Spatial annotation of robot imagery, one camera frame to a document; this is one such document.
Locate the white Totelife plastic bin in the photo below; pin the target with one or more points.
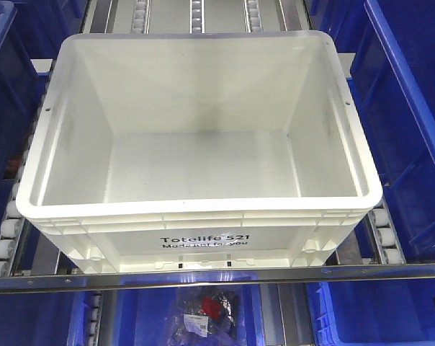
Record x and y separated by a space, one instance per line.
157 153

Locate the blue bin lower middle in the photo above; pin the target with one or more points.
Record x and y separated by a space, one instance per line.
140 316

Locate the blue bin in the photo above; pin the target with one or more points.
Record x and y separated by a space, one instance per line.
42 318
374 312
140 316

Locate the blue bin right shelf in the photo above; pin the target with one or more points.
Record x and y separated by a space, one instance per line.
393 72

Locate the blue bin shelf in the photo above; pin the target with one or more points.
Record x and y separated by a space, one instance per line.
18 78
393 72

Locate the blue bin lower left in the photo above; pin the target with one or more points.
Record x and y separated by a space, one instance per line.
42 318

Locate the blue bin lower right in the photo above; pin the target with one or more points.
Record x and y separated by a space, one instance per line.
374 312

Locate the blue bin left shelf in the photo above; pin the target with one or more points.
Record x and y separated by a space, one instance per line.
18 78

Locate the plastic bag with parts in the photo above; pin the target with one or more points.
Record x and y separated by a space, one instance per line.
204 316

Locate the rear roller track right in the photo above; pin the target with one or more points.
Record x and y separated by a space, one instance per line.
252 16

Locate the rear roller track middle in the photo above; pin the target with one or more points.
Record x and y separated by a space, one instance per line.
197 17

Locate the rear roller track left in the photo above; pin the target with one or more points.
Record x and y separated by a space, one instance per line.
141 17

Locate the lower roller track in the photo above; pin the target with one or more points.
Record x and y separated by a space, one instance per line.
95 315

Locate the right white roller track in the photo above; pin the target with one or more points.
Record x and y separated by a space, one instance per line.
383 235

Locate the white roller track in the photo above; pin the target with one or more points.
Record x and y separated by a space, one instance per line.
383 235
13 223

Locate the left white roller track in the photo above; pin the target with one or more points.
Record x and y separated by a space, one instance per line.
13 223

